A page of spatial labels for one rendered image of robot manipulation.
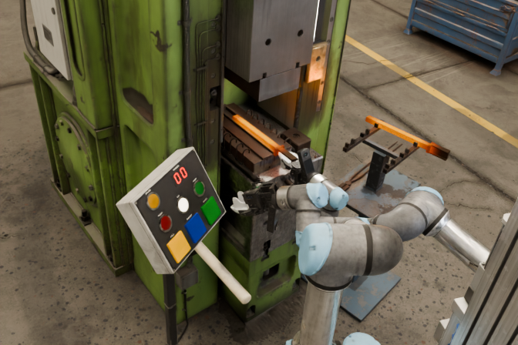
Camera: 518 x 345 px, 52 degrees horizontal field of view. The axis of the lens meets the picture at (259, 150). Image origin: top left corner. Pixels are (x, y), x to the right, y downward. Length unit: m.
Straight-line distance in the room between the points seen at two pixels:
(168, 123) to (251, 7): 0.52
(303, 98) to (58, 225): 1.74
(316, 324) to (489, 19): 4.59
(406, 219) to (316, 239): 0.62
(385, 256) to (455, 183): 2.79
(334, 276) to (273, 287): 1.57
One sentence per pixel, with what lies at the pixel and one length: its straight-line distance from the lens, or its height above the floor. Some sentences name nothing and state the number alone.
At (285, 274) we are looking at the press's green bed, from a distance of 2.83.
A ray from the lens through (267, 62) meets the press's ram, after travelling 1.93.
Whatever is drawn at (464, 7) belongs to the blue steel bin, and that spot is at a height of 0.49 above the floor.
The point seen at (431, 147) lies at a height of 0.94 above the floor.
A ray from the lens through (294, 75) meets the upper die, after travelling 2.05.
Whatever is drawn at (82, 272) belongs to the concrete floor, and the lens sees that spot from 3.11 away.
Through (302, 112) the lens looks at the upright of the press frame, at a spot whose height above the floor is 1.02.
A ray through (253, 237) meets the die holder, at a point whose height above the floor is 0.62.
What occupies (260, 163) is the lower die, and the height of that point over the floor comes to 0.97.
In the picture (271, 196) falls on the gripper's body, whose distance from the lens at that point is 1.68.
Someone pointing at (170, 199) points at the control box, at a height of 1.13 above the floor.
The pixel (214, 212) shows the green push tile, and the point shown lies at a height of 1.00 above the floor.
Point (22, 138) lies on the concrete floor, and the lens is 4.20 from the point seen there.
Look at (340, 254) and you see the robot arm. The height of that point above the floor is 1.44.
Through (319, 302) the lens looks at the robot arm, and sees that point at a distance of 1.31.
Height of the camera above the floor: 2.28
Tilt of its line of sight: 36 degrees down
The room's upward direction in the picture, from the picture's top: 4 degrees clockwise
